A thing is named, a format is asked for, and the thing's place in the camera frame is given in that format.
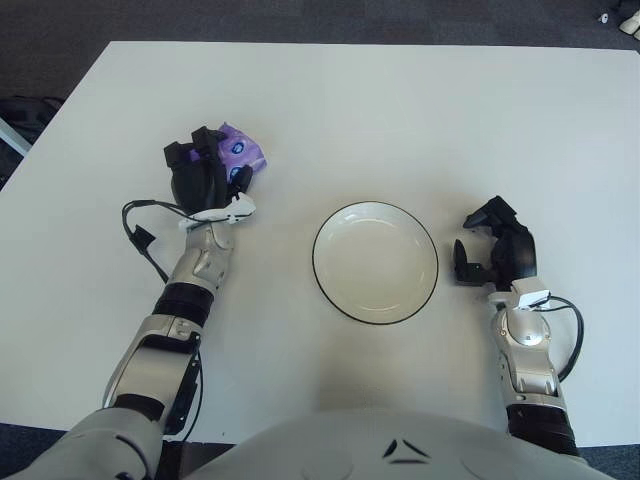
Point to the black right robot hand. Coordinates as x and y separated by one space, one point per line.
517 250

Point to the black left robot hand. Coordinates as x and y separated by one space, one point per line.
197 180

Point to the purple tissue paper pack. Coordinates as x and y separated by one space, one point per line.
240 150

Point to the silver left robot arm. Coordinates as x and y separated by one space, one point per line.
150 360

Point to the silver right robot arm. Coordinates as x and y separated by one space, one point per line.
525 340

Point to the white plate with black rim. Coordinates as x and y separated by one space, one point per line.
375 262

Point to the black bag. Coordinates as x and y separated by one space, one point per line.
30 112

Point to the light grey board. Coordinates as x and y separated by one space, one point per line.
15 134

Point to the grey robot torso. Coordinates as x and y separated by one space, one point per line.
390 445

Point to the small white floor object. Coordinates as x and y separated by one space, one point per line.
603 17

